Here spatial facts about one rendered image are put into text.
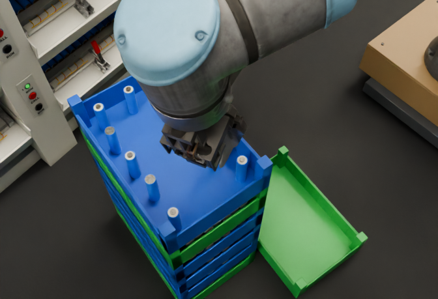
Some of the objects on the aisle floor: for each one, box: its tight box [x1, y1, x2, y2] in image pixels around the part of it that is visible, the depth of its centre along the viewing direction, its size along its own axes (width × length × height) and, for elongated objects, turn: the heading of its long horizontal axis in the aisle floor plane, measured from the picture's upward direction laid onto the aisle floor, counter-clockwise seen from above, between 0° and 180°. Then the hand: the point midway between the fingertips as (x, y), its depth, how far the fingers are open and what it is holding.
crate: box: [257, 146, 368, 298], centre depth 116 cm, size 30×20×8 cm
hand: (218, 134), depth 74 cm, fingers open, 3 cm apart
